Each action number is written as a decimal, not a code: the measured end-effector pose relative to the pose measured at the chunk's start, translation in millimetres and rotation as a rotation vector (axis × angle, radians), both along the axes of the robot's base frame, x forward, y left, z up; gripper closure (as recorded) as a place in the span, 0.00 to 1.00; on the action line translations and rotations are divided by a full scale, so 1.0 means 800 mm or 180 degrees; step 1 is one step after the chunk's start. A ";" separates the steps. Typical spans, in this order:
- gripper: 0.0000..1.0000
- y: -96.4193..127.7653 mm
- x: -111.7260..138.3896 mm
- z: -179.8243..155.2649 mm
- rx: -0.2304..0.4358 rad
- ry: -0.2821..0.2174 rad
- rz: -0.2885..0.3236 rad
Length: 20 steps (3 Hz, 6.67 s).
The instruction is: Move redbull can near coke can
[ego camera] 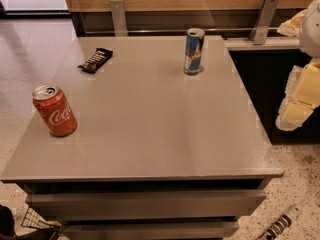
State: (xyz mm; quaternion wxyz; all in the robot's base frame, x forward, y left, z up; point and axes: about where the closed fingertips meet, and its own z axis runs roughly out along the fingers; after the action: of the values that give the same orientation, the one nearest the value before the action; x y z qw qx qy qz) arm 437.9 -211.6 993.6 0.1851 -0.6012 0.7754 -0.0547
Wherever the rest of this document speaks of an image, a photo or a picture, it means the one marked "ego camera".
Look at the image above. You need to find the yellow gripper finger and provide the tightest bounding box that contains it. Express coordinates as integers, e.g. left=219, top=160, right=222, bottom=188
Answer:
left=277, top=10, right=306, bottom=37
left=276, top=62, right=320, bottom=131

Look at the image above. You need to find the blue silver redbull can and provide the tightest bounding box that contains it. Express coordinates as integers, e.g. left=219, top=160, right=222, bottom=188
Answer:
left=184, top=28, right=205, bottom=75

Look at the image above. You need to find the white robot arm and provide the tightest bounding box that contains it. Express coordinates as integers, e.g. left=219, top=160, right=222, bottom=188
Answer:
left=276, top=0, right=320, bottom=131

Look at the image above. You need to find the red coke can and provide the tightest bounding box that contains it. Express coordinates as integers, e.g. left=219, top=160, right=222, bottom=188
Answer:
left=32, top=83, right=78, bottom=137

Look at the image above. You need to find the grey drawer cabinet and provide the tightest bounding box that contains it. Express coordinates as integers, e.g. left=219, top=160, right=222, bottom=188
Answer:
left=2, top=36, right=283, bottom=240

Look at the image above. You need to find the black snack bar wrapper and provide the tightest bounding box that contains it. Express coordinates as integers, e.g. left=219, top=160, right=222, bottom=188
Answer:
left=78, top=48, right=113, bottom=74

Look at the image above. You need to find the right metal wall bracket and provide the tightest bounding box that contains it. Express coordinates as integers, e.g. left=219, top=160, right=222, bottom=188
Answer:
left=249, top=0, right=280, bottom=45

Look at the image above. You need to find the metal wall bracket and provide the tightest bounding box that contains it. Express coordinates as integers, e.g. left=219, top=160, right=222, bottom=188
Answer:
left=249, top=0, right=280, bottom=45
left=109, top=0, right=128, bottom=37

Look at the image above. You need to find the white power strip with cable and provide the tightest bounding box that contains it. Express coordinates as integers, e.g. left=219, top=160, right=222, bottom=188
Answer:
left=256, top=187, right=320, bottom=240

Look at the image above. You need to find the left metal wall bracket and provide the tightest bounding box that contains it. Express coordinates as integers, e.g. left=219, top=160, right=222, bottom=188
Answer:
left=109, top=0, right=128, bottom=37

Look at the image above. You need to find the black wire basket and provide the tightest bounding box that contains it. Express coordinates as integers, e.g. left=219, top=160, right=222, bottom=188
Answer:
left=0, top=204, right=63, bottom=240

